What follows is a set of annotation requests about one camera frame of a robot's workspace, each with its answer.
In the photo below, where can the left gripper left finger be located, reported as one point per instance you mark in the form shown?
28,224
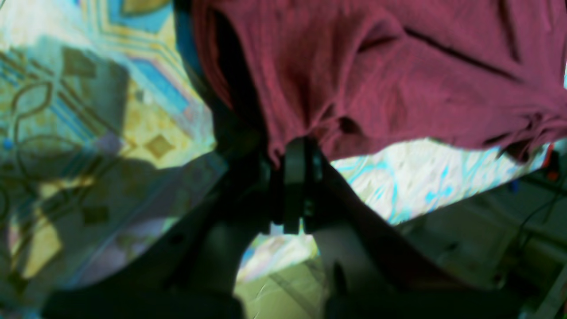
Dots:
191,271

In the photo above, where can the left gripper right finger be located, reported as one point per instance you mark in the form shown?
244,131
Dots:
373,272

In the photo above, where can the dark red t-shirt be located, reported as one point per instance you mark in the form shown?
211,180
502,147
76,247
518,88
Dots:
360,75

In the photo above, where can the patterned tablecloth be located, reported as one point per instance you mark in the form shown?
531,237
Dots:
100,128

